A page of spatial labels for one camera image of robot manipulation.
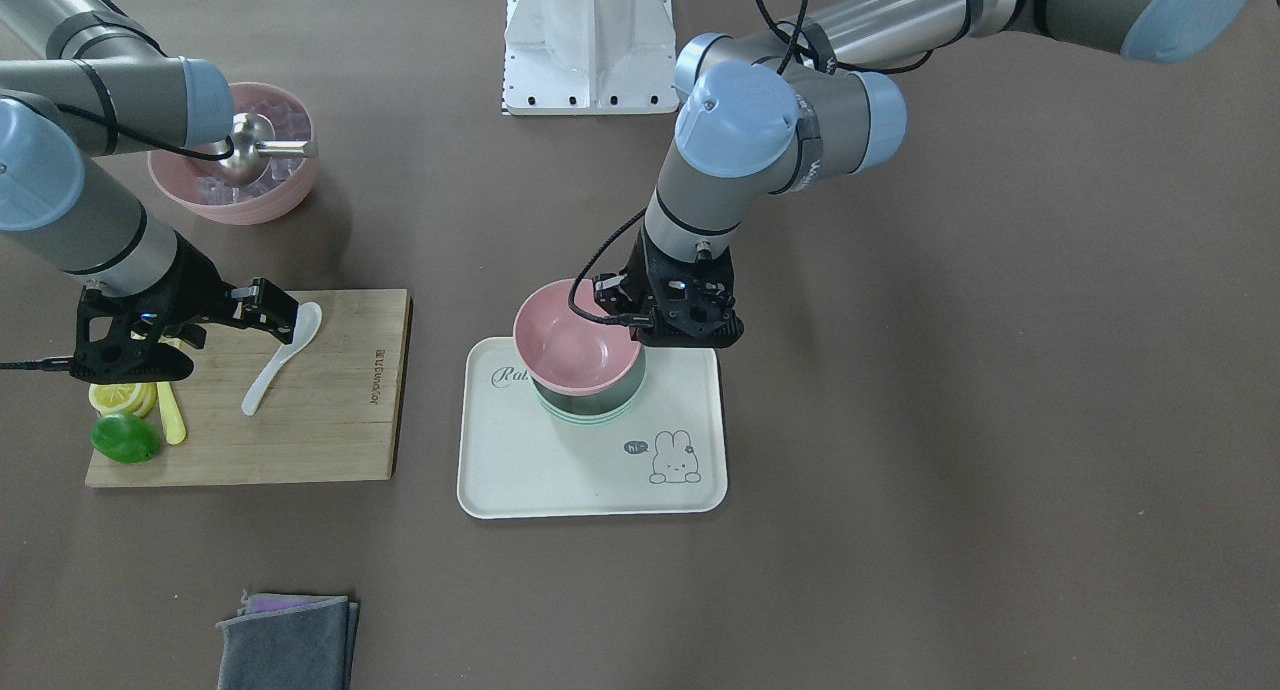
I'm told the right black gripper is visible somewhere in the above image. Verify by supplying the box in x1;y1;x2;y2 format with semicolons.
70;239;300;385

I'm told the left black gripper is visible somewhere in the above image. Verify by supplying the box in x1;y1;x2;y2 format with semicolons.
591;230;745;349

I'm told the white ceramic spoon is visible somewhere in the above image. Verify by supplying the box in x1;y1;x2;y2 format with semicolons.
239;302;323;416

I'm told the small pink bowl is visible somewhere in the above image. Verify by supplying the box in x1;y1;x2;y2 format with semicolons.
513;279;641;397

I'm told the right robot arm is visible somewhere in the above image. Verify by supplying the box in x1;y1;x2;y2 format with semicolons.
1;0;315;385

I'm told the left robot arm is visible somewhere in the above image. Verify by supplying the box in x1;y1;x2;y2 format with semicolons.
579;0;1248;348

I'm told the large pink bowl with ice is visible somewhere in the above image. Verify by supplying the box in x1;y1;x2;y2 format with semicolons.
148;81;319;225

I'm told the bamboo cutting board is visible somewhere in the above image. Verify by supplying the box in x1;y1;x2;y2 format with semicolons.
84;289;412;488

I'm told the cream rabbit tray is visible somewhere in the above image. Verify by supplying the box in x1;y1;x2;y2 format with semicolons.
457;335;730;520

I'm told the yellow plastic toy knife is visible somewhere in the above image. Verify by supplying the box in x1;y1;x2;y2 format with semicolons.
156;381;187;447

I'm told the lemon slice upper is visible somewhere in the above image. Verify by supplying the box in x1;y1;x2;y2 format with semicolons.
88;383;156;417

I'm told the metal ice scoop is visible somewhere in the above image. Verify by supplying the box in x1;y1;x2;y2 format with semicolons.
210;111;317;187

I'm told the green toy lime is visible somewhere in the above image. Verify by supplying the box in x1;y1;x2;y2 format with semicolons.
90;412;163;465

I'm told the purple cloth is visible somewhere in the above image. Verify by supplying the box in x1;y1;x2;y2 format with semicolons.
237;593;349;616

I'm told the grey folded cloth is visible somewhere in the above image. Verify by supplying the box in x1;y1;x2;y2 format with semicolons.
218;598;358;689

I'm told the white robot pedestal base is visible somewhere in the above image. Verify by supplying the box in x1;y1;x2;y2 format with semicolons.
502;0;678;116

